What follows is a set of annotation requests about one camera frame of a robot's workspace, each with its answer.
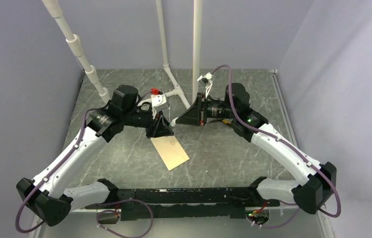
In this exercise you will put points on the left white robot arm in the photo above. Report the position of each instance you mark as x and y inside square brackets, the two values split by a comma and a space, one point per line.
[48, 194]

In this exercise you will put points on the white PVC pipe frame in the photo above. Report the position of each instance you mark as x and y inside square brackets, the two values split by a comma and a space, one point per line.
[142, 43]

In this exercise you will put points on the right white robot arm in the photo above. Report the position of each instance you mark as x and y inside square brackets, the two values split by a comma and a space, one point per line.
[314, 182]

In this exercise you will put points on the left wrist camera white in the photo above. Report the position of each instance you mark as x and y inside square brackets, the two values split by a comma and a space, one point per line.
[159, 102]

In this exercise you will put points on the white green glue stick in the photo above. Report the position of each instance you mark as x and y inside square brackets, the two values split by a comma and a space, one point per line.
[173, 123]

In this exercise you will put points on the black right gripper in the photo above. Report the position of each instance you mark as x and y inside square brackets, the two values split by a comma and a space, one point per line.
[192, 116]

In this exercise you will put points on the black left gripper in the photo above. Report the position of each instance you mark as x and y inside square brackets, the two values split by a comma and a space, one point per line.
[160, 128]

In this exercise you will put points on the tan paper envelope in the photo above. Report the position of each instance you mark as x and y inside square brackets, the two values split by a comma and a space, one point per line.
[170, 151]

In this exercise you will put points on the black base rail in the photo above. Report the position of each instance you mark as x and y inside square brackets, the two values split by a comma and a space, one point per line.
[232, 202]

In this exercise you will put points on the yellow handled pliers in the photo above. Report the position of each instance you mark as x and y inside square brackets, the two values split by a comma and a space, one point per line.
[226, 122]

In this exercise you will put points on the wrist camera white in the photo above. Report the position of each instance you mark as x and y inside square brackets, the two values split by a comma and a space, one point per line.
[159, 102]
[207, 81]

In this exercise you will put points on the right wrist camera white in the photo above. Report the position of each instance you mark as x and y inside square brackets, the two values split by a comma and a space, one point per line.
[207, 81]

